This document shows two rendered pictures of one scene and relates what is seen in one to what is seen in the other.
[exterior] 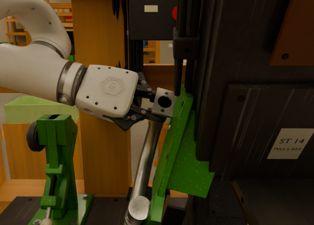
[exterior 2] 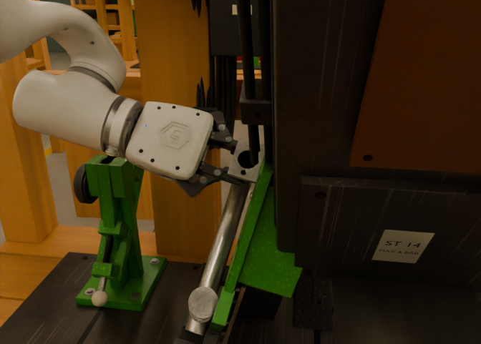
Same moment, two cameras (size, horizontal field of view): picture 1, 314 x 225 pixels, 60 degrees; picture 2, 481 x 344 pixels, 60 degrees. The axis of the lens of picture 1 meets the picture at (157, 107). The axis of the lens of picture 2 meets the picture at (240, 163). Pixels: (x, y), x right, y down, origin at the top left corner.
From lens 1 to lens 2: 0.12 m
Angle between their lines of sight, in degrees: 11
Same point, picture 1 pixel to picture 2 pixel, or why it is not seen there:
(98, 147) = (174, 195)
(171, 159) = (242, 248)
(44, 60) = (84, 97)
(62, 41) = (112, 66)
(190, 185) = (270, 280)
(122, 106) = (187, 165)
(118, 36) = (200, 42)
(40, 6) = (76, 23)
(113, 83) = (177, 131)
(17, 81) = (51, 126)
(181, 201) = not seen: hidden behind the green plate
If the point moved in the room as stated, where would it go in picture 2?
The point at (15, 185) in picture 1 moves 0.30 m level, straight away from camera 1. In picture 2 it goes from (68, 235) to (65, 187)
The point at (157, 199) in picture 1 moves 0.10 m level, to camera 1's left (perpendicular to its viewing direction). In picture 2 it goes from (223, 296) to (144, 289)
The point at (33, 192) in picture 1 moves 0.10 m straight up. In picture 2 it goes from (91, 246) to (85, 209)
